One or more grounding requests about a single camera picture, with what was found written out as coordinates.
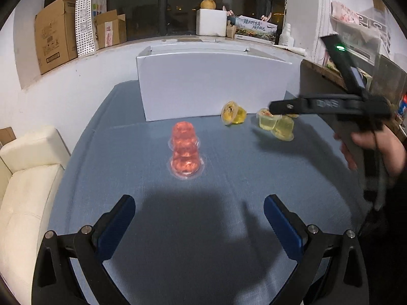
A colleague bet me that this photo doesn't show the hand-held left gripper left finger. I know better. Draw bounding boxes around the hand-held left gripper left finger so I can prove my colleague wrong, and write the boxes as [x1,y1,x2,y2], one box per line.
[32,194,137,305]

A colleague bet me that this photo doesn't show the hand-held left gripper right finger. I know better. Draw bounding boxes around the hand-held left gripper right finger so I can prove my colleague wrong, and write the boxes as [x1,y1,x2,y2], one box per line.
[264,194,369,305]

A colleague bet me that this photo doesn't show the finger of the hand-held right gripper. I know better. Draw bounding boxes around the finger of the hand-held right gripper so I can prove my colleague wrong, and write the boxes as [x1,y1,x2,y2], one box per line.
[270,97,319,116]

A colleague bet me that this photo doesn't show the pale clear jelly cup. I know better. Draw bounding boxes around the pale clear jelly cup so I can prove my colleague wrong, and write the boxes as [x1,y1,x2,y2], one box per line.
[257,108,282,131]
[273,116,295,141]

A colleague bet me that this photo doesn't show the yellow jelly cup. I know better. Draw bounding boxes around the yellow jelly cup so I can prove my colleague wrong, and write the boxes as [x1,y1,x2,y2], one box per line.
[234,106,248,124]
[222,101,240,125]

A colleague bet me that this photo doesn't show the white storage box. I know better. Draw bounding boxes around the white storage box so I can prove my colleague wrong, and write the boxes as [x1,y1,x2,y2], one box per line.
[136,45,292,122]

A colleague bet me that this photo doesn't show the pink jelly cup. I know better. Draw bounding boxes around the pink jelly cup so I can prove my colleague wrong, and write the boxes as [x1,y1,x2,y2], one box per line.
[169,136,201,159]
[168,152,205,179]
[173,121,197,142]

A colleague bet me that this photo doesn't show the person's right hand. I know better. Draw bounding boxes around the person's right hand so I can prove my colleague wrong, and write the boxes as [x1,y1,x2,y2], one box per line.
[334,126,407,179]

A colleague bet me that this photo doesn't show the rolled white paper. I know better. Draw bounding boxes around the rolled white paper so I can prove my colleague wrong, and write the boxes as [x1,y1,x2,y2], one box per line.
[275,43,307,56]

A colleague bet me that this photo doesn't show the white plastic bottle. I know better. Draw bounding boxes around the white plastic bottle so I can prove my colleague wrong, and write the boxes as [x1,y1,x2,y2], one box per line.
[279,23,295,47]

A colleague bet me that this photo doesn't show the grey-blue tablecloth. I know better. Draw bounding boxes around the grey-blue tablecloth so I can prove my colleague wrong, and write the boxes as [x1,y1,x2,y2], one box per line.
[48,81,366,305]

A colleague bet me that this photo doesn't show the printed landscape box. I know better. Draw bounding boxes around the printed landscape box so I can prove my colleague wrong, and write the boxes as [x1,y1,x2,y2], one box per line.
[233,15,277,44]

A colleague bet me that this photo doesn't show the floral pouch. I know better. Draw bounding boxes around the floral pouch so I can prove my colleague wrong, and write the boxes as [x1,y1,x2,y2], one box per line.
[330,0,362,23]

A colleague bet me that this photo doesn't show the cream leather sofa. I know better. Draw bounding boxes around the cream leather sofa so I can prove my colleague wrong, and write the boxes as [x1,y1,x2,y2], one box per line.
[0,126,71,293]

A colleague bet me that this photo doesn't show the person's dark clothing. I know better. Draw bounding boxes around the person's dark clothing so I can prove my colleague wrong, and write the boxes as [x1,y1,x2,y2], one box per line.
[359,178,407,305]

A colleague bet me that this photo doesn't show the white foam box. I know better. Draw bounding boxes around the white foam box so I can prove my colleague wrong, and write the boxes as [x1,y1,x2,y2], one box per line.
[196,8,228,37]

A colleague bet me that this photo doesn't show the flat cardboard piece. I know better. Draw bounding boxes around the flat cardboard piece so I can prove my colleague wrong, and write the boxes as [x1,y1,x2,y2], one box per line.
[0,127,17,148]

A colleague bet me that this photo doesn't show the black framed window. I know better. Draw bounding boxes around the black framed window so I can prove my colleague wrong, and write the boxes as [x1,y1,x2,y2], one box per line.
[45,0,287,42]

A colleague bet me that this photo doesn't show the small cardboard box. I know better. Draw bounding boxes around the small cardboard box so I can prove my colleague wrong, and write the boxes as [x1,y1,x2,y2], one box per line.
[94,9,127,49]

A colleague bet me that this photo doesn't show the large cardboard box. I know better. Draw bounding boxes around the large cardboard box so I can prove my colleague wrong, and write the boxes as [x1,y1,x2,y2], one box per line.
[34,0,79,75]

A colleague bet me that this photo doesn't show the polka-dot paper bag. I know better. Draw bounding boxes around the polka-dot paper bag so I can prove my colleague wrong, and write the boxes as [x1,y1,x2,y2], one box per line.
[75,0,96,57]

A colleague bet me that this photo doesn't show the white paper bag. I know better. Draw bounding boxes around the white paper bag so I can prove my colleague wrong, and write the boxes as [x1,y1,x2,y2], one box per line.
[90,0,114,50]

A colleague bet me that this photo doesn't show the white wire rack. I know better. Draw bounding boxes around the white wire rack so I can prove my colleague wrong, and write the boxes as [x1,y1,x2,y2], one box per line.
[329,9,390,71]

